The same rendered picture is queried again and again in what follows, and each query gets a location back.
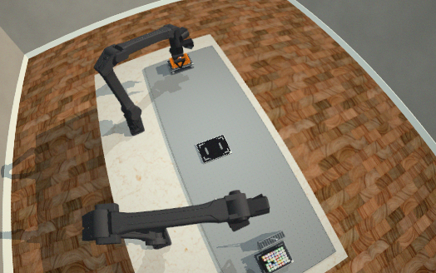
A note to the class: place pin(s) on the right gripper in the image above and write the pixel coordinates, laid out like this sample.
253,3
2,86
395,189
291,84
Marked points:
237,226

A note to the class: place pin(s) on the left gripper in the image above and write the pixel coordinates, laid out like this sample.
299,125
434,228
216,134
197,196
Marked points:
175,56

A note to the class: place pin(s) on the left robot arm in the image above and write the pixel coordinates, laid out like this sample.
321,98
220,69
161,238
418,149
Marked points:
117,53

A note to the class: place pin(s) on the orange tube rack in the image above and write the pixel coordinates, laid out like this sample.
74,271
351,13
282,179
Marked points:
186,62

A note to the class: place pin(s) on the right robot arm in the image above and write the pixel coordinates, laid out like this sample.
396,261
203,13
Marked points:
108,225

